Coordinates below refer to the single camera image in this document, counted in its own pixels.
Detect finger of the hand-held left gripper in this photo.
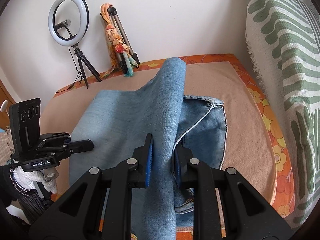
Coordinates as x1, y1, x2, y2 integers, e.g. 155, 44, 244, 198
40, 131, 73, 144
37, 139, 94, 159

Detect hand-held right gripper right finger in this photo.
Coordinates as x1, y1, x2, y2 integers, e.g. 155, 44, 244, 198
172, 145, 293, 240

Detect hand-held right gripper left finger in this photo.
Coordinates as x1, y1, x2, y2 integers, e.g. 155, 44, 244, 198
29, 133, 153, 240

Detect light blue denim pants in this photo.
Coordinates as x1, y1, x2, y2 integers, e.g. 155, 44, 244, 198
69, 57, 227, 240

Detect person's left forearm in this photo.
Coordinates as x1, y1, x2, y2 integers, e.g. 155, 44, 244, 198
0, 164, 19, 207

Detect person's left hand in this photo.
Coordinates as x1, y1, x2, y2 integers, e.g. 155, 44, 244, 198
12, 166, 60, 194

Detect beige plaid cloth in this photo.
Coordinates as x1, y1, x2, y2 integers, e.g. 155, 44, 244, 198
0, 127, 18, 167

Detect wooden door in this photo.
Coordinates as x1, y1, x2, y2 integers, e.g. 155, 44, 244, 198
0, 79, 17, 108

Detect dark pleated skirt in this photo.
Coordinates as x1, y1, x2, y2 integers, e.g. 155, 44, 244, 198
15, 192, 54, 226

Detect small black tripod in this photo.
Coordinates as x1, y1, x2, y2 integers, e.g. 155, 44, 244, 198
72, 46, 102, 89

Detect beige blanket with floral border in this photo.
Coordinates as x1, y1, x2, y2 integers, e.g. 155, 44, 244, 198
47, 53, 295, 240

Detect silver folded tripod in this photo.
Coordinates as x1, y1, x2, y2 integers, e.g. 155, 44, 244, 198
107, 7, 140, 74

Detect green and white patterned blanket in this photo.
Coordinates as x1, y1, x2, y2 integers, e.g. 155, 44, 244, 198
244, 0, 320, 230

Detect thin black ring light cable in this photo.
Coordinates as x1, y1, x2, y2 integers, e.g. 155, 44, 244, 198
54, 49, 85, 96

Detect white ring light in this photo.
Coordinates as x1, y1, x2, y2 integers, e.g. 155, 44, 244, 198
48, 0, 89, 48

